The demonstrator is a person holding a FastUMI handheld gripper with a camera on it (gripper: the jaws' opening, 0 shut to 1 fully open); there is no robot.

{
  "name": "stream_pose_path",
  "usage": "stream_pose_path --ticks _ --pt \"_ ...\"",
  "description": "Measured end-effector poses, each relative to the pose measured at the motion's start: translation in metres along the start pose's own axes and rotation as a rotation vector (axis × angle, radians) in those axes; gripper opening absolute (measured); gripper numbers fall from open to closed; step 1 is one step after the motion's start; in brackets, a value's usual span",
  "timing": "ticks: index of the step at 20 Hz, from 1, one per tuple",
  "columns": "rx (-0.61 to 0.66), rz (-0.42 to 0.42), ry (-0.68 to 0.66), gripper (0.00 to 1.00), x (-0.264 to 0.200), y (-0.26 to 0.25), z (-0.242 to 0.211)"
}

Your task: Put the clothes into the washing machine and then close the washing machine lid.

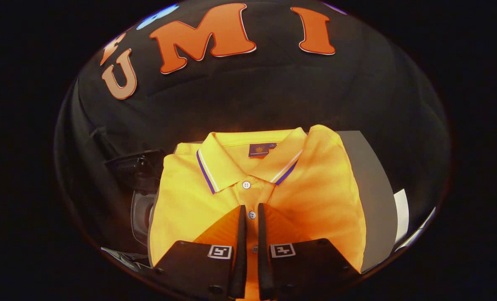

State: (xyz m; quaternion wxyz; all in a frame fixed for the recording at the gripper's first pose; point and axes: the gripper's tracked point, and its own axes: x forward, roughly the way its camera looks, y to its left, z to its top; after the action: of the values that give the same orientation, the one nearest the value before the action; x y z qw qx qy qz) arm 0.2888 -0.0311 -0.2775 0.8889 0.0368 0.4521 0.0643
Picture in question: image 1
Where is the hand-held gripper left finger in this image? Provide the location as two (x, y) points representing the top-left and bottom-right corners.
(152, 205), (248, 301)

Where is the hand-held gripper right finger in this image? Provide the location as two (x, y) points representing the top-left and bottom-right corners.
(257, 203), (362, 301)

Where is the yellow polo shirt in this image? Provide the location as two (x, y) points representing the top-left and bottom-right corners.
(148, 125), (367, 301)

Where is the white sheet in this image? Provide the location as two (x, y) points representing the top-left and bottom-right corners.
(393, 189), (410, 245)

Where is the black side curtain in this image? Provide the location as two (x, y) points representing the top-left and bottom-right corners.
(53, 77), (107, 251)

